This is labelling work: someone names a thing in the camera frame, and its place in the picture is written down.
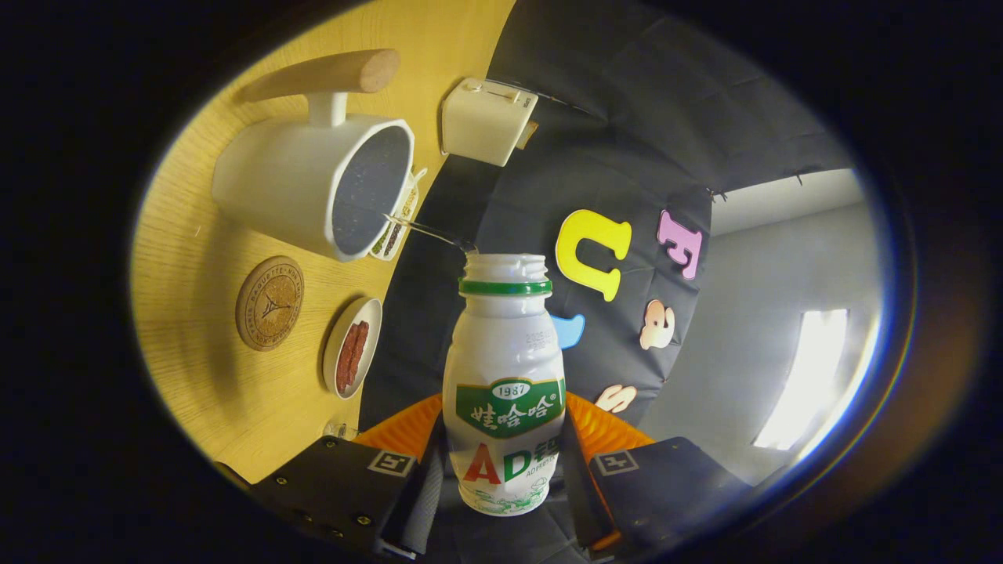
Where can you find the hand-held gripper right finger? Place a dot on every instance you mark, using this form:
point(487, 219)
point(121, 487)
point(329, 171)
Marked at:
point(580, 501)

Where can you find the bread slice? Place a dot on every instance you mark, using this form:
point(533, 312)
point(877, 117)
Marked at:
point(526, 135)

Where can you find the white juice bottle green label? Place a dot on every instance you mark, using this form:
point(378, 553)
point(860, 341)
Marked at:
point(501, 352)

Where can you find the red meat slices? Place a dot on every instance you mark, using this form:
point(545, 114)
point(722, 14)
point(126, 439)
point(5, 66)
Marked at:
point(353, 356)

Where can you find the black backdrop cloth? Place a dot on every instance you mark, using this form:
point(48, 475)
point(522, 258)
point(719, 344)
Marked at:
point(611, 141)

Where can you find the wooden table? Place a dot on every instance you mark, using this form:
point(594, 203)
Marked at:
point(196, 376)

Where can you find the white round plate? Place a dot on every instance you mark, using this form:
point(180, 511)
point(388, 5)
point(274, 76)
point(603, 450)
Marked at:
point(368, 317)

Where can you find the ceiling light panel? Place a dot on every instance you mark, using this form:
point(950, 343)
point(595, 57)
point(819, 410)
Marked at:
point(807, 376)

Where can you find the cream toaster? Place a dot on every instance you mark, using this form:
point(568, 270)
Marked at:
point(482, 121)

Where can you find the round cork coaster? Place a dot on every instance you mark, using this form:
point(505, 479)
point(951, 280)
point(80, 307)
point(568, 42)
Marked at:
point(270, 304)

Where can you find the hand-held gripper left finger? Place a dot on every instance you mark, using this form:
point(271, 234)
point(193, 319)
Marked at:
point(419, 509)

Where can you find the small white snack dish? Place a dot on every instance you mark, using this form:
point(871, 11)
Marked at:
point(403, 205)

